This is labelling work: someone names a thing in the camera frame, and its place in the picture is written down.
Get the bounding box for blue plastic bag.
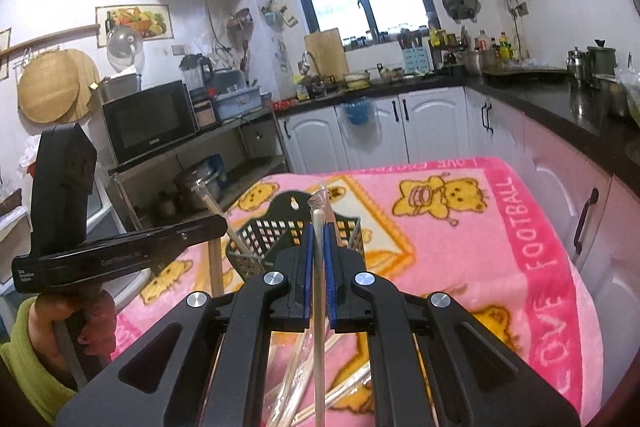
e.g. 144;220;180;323
340;98;375;127

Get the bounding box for metal storage shelf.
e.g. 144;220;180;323
106;107;290;231

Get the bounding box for wooden cutting board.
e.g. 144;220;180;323
304;28;349;81

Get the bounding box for white lower kitchen cabinets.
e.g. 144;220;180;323
277;80;639;398

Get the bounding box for black microwave oven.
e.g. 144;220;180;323
94;80;198;168

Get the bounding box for green sleeve forearm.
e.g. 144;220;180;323
1;297;76;427

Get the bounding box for steel pot on shelf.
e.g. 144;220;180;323
174;154;230;210

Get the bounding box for white plastic drawer unit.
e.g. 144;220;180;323
87;176;151;311

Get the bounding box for light blue knife block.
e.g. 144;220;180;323
402;46;433;74

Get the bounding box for hanging pot lid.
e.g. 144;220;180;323
442;0;482;24

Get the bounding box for left hand on gripper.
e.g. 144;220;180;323
27;288;120;375

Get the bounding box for round bamboo board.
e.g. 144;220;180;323
17;49;100;124

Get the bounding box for dark green utensil basket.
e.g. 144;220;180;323
224;188;367;283

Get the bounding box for steel kettle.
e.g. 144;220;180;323
566;48;588;82

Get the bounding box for pink teddy bear blanket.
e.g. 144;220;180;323
112;157;603;425

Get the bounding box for black blender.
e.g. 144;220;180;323
179;54;214;91

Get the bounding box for glass pot lid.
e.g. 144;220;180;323
106;25;144;72

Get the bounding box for fruit picture on wall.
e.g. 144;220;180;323
96;3;174;48

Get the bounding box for wooden chopsticks pair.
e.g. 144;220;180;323
309;184;329;426

